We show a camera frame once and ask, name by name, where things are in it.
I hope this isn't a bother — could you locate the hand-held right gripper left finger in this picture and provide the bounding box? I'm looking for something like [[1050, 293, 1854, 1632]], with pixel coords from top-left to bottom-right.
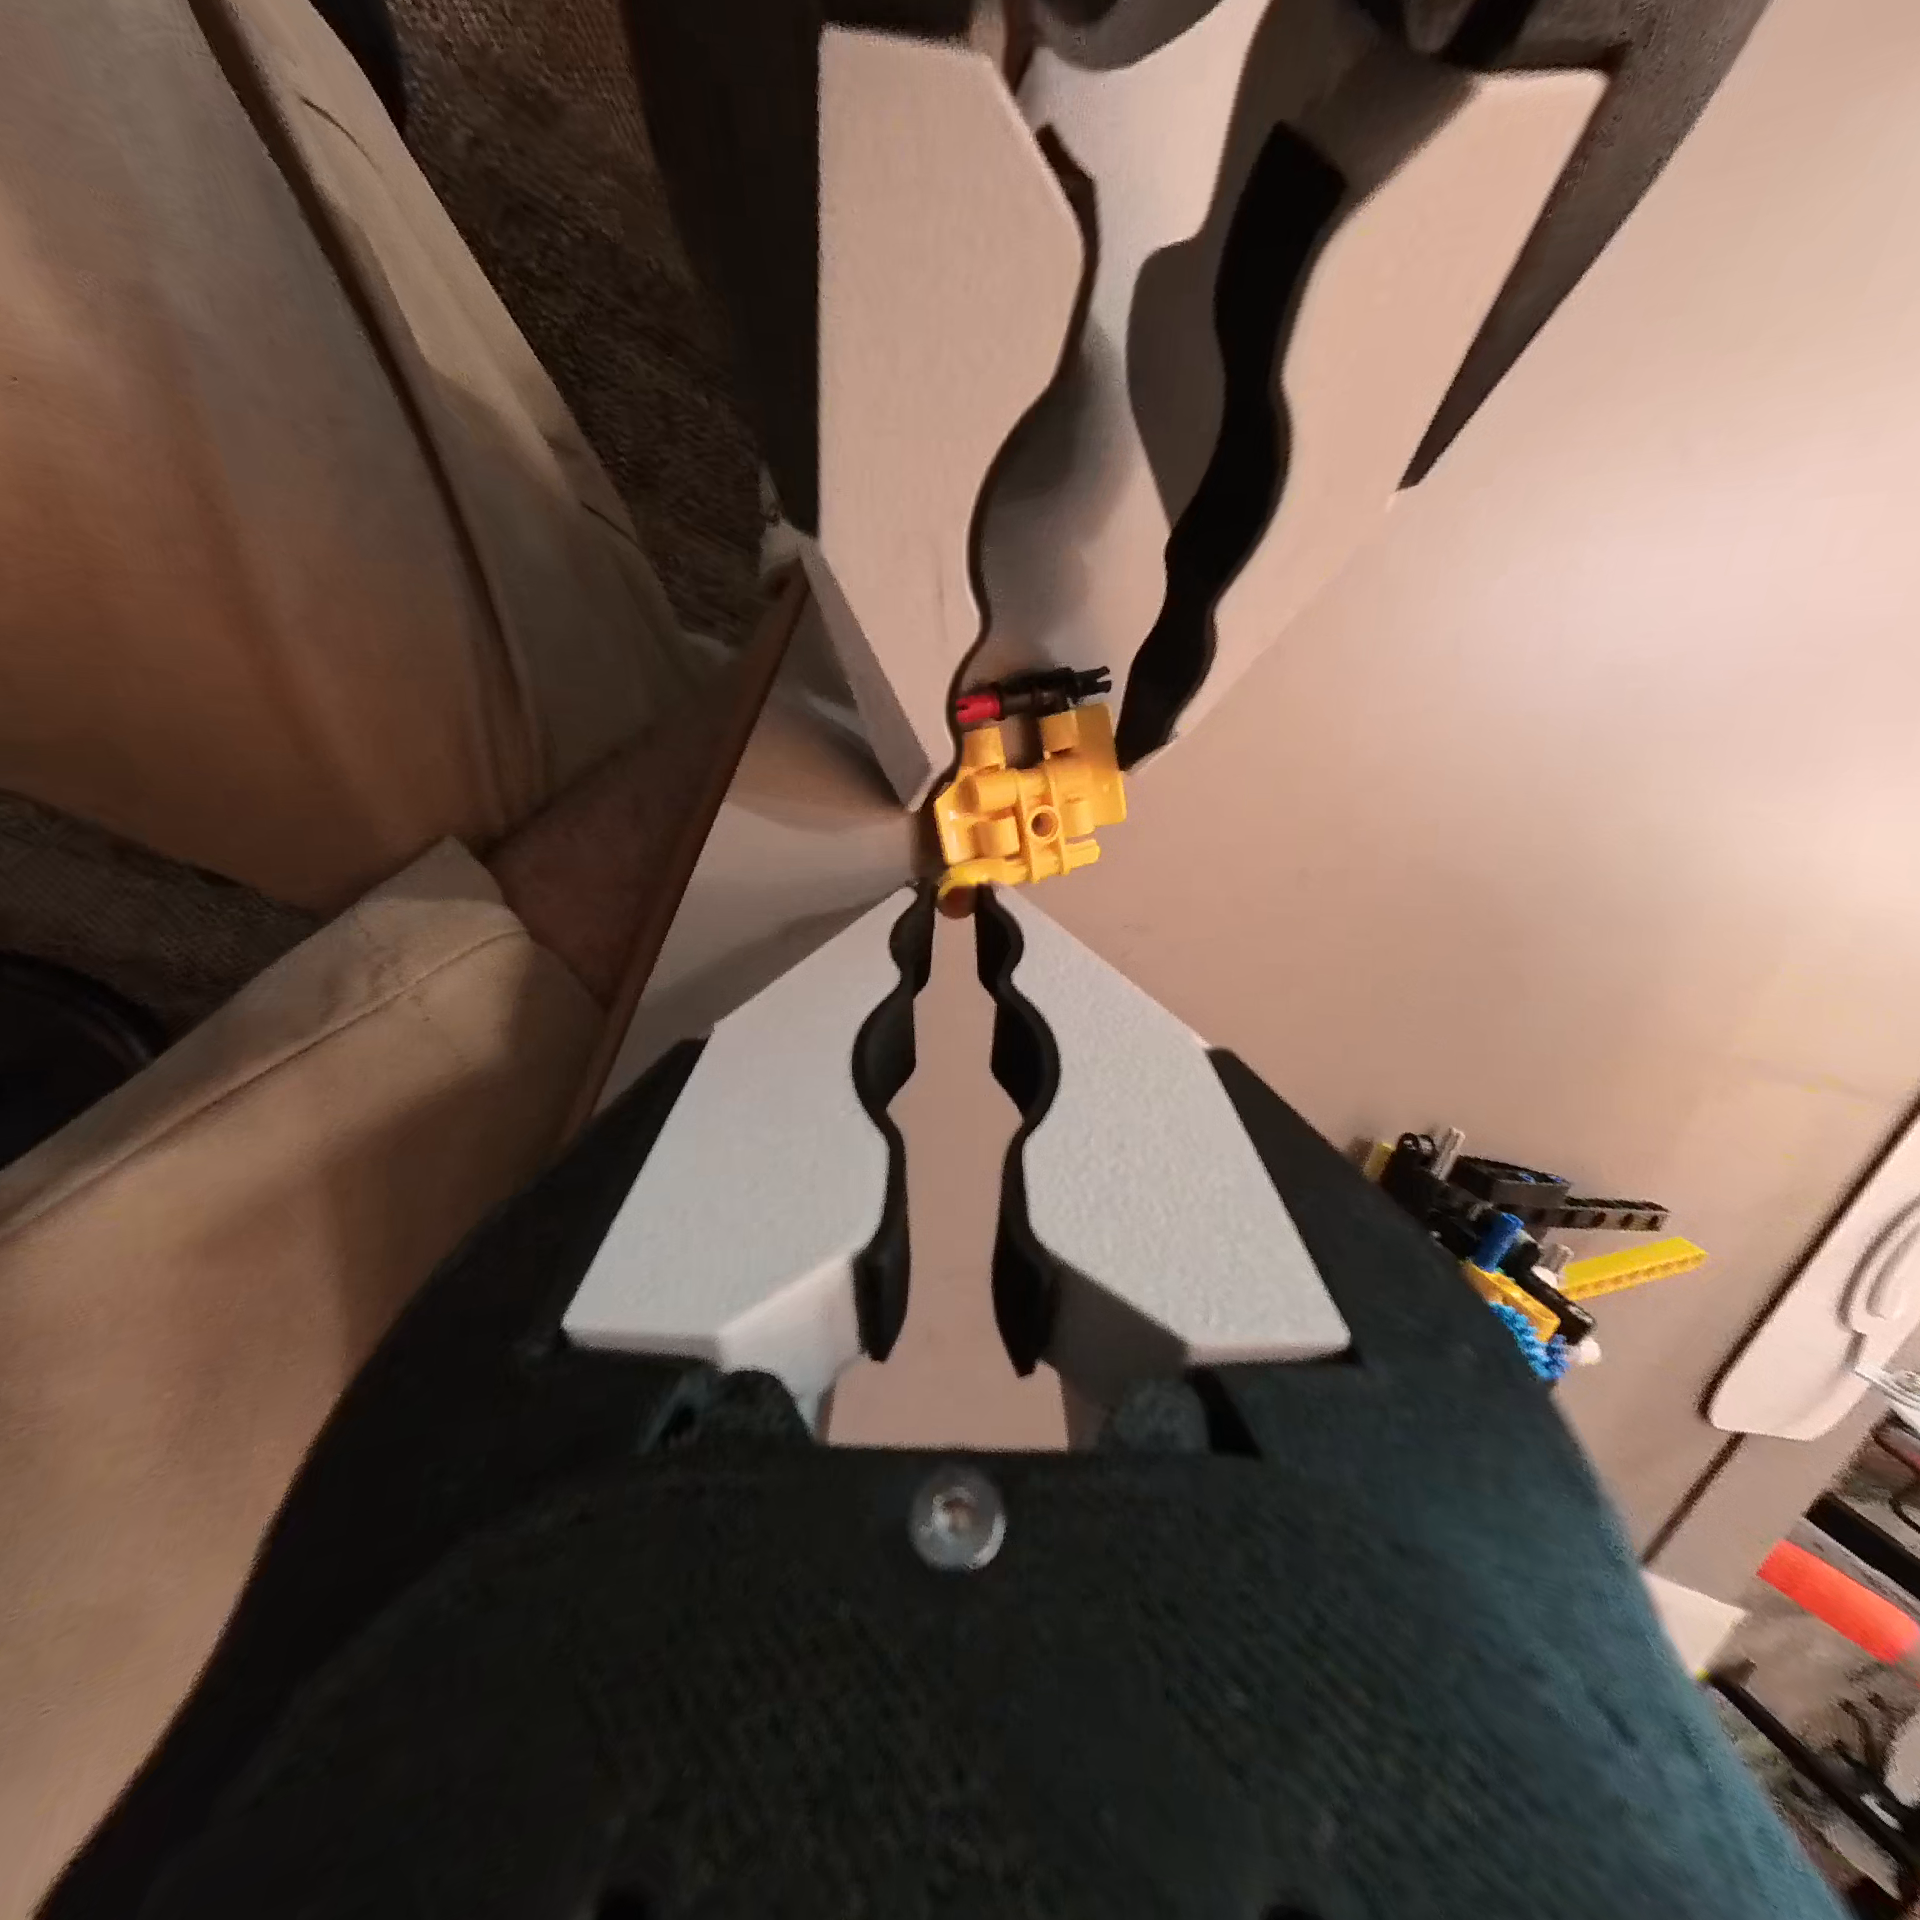
[[562, 884, 939, 1425]]

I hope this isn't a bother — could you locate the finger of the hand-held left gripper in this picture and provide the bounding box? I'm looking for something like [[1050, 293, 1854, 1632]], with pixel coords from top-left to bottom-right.
[[1119, 59, 1614, 775], [800, 28, 1105, 815]]

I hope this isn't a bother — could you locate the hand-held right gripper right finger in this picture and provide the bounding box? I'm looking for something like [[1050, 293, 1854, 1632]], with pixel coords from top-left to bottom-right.
[[977, 884, 1360, 1443]]

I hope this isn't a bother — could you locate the black lego axle red tip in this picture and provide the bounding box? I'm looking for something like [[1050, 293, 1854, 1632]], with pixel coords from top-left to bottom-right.
[[954, 668, 1113, 728]]

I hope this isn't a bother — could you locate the yellow lego assembly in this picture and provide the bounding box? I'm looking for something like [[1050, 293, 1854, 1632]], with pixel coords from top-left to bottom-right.
[[934, 701, 1129, 902]]

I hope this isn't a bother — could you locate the pile of lego pieces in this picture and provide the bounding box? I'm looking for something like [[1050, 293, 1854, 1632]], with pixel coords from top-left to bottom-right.
[[1359, 1125, 1712, 1382]]

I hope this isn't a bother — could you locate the person's leg in beige pants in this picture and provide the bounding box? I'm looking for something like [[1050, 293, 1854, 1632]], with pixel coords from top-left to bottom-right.
[[0, 839, 609, 1920], [0, 0, 737, 910]]

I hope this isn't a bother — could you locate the white flat plastic object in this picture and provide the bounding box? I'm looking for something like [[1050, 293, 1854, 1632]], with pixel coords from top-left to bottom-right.
[[1703, 1111, 1920, 1443]]

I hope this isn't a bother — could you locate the orange foam tube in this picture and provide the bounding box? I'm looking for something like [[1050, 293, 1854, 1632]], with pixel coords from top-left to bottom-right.
[[1755, 1535, 1920, 1659]]

